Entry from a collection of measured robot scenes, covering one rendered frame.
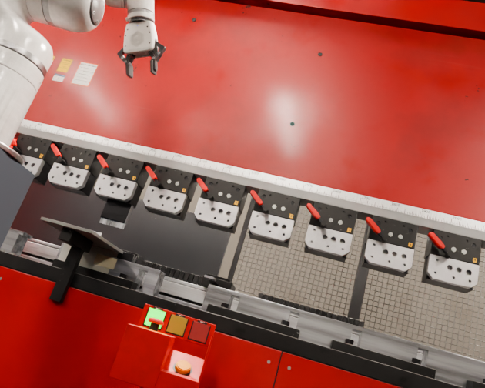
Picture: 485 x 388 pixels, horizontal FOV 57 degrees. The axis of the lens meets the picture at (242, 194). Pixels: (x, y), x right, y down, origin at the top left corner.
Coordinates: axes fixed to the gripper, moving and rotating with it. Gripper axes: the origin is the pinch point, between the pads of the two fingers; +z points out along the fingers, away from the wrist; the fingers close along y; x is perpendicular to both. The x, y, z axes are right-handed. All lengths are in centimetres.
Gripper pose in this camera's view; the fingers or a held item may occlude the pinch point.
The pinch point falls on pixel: (141, 71)
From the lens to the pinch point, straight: 149.8
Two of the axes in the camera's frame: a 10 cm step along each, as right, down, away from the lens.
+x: 2.5, 0.8, 9.6
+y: 9.7, -0.5, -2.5
